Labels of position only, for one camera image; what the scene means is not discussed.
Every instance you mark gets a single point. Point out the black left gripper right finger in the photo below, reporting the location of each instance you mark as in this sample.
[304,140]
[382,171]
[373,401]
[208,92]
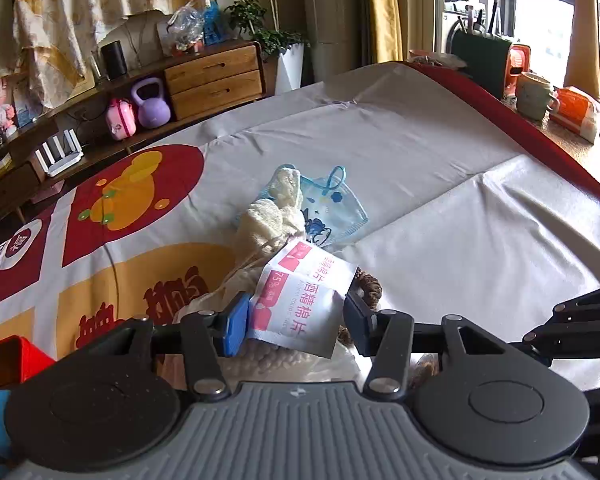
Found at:
[385,336]

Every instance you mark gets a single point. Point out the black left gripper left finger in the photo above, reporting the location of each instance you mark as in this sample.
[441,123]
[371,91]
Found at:
[207,336]

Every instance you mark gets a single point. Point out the alcohol wipes packet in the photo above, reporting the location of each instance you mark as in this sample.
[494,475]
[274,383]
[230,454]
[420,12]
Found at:
[299,299]

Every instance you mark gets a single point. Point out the cream knitted cloth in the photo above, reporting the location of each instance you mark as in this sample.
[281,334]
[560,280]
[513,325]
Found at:
[266,226]

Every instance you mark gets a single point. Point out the light blue face mask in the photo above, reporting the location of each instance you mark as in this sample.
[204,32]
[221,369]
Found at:
[331,211]

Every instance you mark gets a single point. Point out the printed white tablecloth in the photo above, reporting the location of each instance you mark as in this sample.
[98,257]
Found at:
[385,167]

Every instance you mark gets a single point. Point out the red storage box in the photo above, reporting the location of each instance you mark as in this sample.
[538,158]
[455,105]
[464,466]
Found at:
[20,360]

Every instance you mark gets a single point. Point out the orange tissue pack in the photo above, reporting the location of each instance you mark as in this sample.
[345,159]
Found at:
[577,112]

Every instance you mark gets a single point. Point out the pink toy case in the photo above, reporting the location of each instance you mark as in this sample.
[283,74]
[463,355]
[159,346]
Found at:
[120,119]

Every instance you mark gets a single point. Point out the purple kettlebell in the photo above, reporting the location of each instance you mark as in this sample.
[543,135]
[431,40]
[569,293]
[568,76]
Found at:
[152,112]

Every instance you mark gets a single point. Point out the green ceramic mug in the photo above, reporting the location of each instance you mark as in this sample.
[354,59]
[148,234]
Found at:
[535,97]

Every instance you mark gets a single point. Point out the white wifi router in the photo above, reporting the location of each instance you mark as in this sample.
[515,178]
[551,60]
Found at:
[59,153]

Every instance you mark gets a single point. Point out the wooden tv console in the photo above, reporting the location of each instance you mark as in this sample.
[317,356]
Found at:
[196,86]

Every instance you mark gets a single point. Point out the dark green bag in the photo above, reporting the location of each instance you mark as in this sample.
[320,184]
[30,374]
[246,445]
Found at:
[486,59]

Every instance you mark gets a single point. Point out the black cylinder speaker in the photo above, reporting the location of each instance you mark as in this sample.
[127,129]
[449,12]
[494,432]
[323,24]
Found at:
[114,60]

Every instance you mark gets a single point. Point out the clear plastic bag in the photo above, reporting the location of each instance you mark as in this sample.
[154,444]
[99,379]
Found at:
[185,29]

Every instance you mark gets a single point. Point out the yellow curtain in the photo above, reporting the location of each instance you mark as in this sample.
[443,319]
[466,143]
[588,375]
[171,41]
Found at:
[393,29]

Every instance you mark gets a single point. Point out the patterned hanging cloth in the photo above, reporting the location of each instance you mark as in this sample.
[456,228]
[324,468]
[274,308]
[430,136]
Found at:
[54,38]

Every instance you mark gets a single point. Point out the potted green plant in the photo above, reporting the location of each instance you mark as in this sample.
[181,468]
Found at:
[281,49]

